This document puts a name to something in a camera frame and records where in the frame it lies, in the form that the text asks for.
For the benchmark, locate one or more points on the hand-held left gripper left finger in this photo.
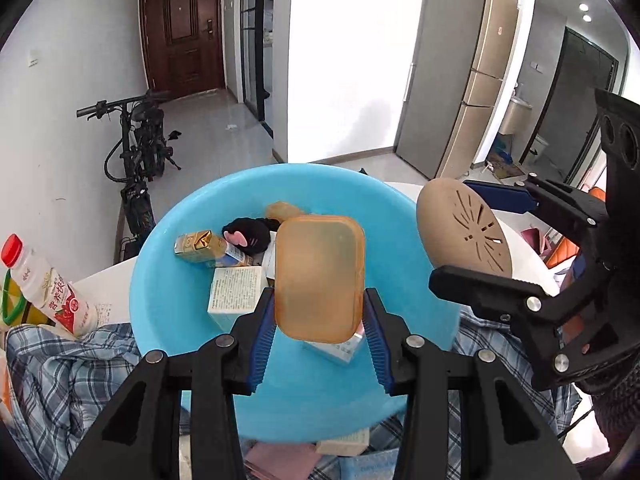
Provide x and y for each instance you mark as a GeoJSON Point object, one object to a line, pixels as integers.
{"type": "Point", "coordinates": [262, 350]}

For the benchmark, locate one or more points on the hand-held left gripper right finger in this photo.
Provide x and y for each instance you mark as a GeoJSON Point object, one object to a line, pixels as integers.
{"type": "Point", "coordinates": [377, 350]}

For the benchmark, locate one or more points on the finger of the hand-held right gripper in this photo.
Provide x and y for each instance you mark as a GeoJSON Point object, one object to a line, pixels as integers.
{"type": "Point", "coordinates": [500, 195]}
{"type": "Point", "coordinates": [465, 285]}

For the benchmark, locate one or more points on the tan perforated round lid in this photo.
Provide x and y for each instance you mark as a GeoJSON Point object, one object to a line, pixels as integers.
{"type": "Point", "coordinates": [450, 230]}

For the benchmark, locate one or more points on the blue plastic basin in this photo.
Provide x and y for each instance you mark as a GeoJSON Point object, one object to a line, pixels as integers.
{"type": "Point", "coordinates": [325, 190]}

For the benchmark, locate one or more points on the person's right forearm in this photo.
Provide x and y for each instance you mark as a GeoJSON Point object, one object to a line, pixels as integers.
{"type": "Point", "coordinates": [620, 410]}

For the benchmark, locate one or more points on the patterned floor mat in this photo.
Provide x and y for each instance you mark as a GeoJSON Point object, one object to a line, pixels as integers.
{"type": "Point", "coordinates": [505, 170]}

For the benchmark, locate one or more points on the pink bag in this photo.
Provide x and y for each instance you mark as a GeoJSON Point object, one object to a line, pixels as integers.
{"type": "Point", "coordinates": [532, 237]}

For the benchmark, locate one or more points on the white toilet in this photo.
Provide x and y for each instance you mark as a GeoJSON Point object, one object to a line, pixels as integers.
{"type": "Point", "coordinates": [539, 147]}

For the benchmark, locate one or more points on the white printed box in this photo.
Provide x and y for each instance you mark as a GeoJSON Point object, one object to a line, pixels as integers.
{"type": "Point", "coordinates": [232, 295]}

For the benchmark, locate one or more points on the bathroom sink cabinet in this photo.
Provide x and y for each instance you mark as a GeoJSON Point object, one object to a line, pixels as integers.
{"type": "Point", "coordinates": [517, 115]}

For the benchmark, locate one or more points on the orange chair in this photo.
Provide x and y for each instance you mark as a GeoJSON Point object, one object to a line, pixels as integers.
{"type": "Point", "coordinates": [567, 255]}

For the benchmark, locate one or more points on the dark interior door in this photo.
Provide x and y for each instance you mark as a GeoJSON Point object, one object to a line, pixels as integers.
{"type": "Point", "coordinates": [575, 100]}

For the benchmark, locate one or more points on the pink collapsible cup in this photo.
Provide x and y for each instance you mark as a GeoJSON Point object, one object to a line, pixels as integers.
{"type": "Point", "coordinates": [280, 460]}

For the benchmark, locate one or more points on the black cat paw toy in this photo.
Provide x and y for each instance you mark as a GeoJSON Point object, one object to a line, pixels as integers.
{"type": "Point", "coordinates": [252, 232]}

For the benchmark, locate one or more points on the beige refrigerator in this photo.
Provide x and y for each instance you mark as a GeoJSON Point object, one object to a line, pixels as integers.
{"type": "Point", "coordinates": [450, 85]}

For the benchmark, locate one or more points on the gold and blue carton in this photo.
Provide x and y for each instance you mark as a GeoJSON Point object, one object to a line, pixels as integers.
{"type": "Point", "coordinates": [197, 247]}

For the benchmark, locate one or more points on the blue plaid cloth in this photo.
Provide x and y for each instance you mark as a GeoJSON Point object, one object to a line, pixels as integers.
{"type": "Point", "coordinates": [65, 385]}

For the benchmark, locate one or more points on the milk bottle with red cap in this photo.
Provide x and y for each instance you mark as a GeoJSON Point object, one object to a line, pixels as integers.
{"type": "Point", "coordinates": [50, 295]}

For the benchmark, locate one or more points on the black bicycle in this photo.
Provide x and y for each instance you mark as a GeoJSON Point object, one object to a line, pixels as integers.
{"type": "Point", "coordinates": [135, 155]}

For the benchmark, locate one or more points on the black framed glass door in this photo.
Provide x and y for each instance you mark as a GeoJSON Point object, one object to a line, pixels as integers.
{"type": "Point", "coordinates": [250, 60]}

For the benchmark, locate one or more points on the brown entry door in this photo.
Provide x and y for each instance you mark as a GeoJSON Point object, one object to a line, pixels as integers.
{"type": "Point", "coordinates": [185, 35]}

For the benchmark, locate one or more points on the white wall switch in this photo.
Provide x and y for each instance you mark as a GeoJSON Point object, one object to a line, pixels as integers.
{"type": "Point", "coordinates": [32, 57]}

